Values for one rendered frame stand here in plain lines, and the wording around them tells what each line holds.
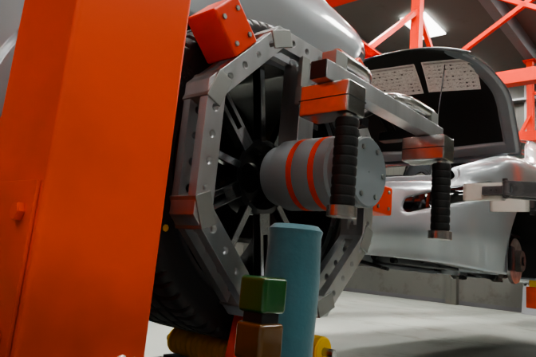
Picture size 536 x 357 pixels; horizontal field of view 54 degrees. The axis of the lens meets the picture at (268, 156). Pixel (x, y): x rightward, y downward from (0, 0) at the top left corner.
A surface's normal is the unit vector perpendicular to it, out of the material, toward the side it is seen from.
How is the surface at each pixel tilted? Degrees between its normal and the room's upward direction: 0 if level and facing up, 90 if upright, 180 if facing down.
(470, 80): 141
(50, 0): 90
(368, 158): 90
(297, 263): 88
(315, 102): 90
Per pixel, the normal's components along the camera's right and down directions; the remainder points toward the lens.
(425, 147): -0.66, -0.21
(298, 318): 0.29, -0.12
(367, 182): 0.75, -0.07
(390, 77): -0.46, 0.66
